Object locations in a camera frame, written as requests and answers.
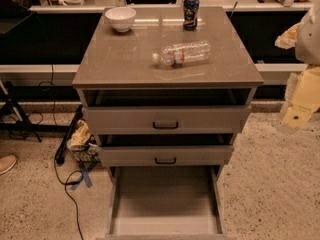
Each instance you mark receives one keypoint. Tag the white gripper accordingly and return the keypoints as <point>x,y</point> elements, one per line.
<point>308,43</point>

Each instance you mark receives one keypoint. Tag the clear plastic water bottle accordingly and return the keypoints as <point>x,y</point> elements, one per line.
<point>181,53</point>

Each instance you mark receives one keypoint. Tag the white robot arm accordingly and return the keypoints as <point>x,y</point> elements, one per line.
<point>302,94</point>

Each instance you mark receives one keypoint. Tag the grey drawer cabinet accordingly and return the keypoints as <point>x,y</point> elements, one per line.
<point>124,61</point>

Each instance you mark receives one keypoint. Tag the grey bottom drawer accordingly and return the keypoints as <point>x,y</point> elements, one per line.
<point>165,203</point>

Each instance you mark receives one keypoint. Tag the grey drawer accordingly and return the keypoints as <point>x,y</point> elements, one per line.
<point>165,203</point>
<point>166,150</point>
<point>166,111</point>

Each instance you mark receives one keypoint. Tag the grey top drawer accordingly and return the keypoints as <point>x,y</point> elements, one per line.
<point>166,111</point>

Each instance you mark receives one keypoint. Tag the grey middle drawer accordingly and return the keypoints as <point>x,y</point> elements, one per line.
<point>166,150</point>

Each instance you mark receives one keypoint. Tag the blue soda can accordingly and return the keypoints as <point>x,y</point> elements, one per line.
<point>190,8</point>

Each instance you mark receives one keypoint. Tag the white ceramic bowl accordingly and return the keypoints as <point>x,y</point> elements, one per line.
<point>121,19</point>

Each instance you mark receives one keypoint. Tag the basket with snack bags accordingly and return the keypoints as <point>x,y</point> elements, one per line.
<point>82,144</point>

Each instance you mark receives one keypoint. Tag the blue tape cross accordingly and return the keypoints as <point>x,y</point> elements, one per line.
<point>85,169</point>

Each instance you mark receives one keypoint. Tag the long white shelf counter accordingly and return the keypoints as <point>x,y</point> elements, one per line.
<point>54,40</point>

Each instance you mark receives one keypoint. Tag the black tripod stand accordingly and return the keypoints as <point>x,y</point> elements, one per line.
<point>21,122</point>

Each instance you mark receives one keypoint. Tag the tan shoe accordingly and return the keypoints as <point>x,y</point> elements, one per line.
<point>7,163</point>

